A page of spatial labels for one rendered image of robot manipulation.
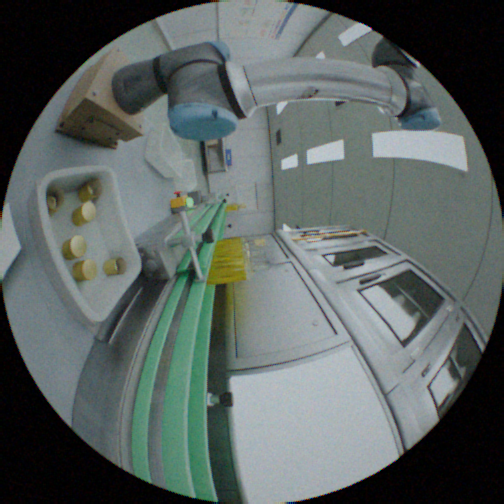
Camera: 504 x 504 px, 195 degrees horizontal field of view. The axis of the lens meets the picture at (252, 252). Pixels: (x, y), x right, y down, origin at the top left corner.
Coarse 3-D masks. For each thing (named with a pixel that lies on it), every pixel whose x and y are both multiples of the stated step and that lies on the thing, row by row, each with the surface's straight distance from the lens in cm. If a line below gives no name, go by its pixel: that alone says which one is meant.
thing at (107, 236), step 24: (72, 168) 28; (96, 168) 31; (72, 192) 35; (48, 216) 24; (96, 216) 38; (120, 216) 33; (48, 240) 24; (96, 240) 37; (120, 240) 35; (72, 264) 33; (96, 264) 36; (72, 288) 25; (96, 288) 35; (120, 288) 30; (96, 312) 28
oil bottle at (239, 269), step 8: (216, 264) 45; (224, 264) 44; (232, 264) 43; (240, 264) 42; (248, 264) 42; (208, 272) 43; (216, 272) 43; (224, 272) 43; (232, 272) 43; (240, 272) 43; (248, 272) 43; (208, 280) 45; (216, 280) 45; (224, 280) 44; (232, 280) 44; (240, 280) 44
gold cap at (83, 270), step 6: (78, 264) 31; (84, 264) 29; (90, 264) 30; (72, 270) 32; (78, 270) 30; (84, 270) 29; (90, 270) 30; (96, 270) 30; (78, 276) 31; (84, 276) 29; (90, 276) 30
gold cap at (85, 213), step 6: (84, 204) 31; (90, 204) 32; (78, 210) 32; (84, 210) 31; (90, 210) 31; (72, 216) 34; (78, 216) 32; (84, 216) 30; (90, 216) 31; (72, 222) 34; (78, 222) 33; (84, 222) 32
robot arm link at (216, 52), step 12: (180, 48) 41; (192, 48) 39; (204, 48) 38; (216, 48) 38; (228, 48) 38; (168, 60) 38; (180, 60) 36; (192, 60) 34; (204, 60) 34; (216, 60) 36; (228, 60) 37; (168, 72) 37
